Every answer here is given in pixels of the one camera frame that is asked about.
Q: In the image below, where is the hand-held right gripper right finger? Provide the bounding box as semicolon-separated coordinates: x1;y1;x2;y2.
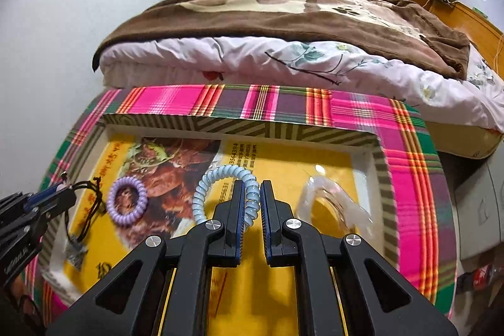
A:
259;179;459;336

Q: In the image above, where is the brown plush blanket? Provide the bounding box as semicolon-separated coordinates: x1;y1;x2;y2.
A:
92;0;471;81

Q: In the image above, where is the purple spiral hair tie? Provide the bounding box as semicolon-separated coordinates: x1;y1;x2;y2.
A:
106;176;149;228

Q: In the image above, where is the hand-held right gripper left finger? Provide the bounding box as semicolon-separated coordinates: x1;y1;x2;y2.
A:
45;179;249;336

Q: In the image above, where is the pink plaid tablecloth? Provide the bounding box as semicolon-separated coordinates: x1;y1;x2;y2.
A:
24;83;459;336

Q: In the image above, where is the white floral quilt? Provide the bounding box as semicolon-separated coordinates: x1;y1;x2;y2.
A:
98;35;504;133

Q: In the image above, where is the bed mattress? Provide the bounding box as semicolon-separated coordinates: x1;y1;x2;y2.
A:
427;119;504;160

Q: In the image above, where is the wooden headboard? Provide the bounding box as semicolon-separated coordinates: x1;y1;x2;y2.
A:
427;0;504;77

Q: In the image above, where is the grey drawer nightstand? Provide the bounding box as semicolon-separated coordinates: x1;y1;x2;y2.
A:
453;155;504;270

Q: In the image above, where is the clear hair claw clip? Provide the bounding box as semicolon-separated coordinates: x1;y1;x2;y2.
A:
297;171;375;238

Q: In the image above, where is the black cord pendant necklace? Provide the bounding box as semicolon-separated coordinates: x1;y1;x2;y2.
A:
59;171;108;270

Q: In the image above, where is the light blue spiral hair tie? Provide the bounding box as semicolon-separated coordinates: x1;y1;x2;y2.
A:
193;165;262;230

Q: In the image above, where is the striped cardboard tray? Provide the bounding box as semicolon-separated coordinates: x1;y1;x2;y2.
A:
39;111;398;336

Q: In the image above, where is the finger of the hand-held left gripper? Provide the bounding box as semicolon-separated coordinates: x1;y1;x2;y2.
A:
16;187;78;238
0;183;67;216

